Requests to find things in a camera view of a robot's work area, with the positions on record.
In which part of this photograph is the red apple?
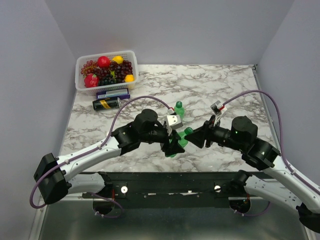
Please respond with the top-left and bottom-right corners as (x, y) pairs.
(97, 56), (111, 69)

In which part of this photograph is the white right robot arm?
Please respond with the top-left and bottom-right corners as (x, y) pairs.
(186, 116), (320, 233)

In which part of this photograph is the yellow lemon front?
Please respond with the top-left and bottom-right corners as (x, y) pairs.
(124, 74), (135, 83)

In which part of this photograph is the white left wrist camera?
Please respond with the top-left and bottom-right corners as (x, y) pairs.
(165, 114), (183, 131)

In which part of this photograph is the purple flat box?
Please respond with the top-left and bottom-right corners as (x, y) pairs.
(96, 88), (131, 100)

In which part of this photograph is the white plastic basket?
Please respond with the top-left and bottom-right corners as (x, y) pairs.
(74, 50), (139, 95)

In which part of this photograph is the red grape bunch left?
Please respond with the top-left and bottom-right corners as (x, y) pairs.
(80, 60), (98, 77)

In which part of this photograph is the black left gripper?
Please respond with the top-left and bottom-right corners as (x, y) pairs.
(140, 126), (185, 156)

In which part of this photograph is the black grape bunch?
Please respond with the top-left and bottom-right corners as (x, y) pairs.
(98, 74), (117, 87)

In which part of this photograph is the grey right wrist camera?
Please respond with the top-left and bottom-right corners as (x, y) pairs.
(210, 100), (227, 116)

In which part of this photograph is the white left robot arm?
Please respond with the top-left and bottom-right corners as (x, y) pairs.
(33, 109), (185, 205)

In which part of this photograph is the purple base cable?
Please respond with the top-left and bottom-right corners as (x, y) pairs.
(233, 199), (272, 218)
(85, 191), (124, 219)

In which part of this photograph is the pink dragon fruit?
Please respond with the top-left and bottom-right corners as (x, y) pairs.
(84, 73), (99, 88)

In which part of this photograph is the black base frame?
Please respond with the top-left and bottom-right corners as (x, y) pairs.
(97, 170), (252, 209)

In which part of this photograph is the green bottle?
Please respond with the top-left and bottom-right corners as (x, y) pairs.
(168, 127), (194, 158)
(174, 101), (185, 121)

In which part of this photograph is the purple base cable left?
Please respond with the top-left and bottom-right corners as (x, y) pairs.
(85, 191), (124, 219)

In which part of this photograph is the dark red grape bunch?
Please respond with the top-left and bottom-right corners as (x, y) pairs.
(93, 60), (133, 84)

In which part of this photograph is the yellow lemon back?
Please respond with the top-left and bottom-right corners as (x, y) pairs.
(112, 55), (124, 64)

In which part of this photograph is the yellow lemon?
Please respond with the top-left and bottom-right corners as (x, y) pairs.
(112, 55), (124, 64)
(124, 74), (135, 83)

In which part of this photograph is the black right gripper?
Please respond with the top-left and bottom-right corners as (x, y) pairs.
(184, 114), (246, 152)

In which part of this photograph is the black drink can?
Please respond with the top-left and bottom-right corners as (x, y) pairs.
(92, 97), (121, 112)

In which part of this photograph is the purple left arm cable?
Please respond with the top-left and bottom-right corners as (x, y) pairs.
(29, 95), (176, 209)

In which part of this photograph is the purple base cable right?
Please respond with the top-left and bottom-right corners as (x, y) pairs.
(233, 199), (272, 218)

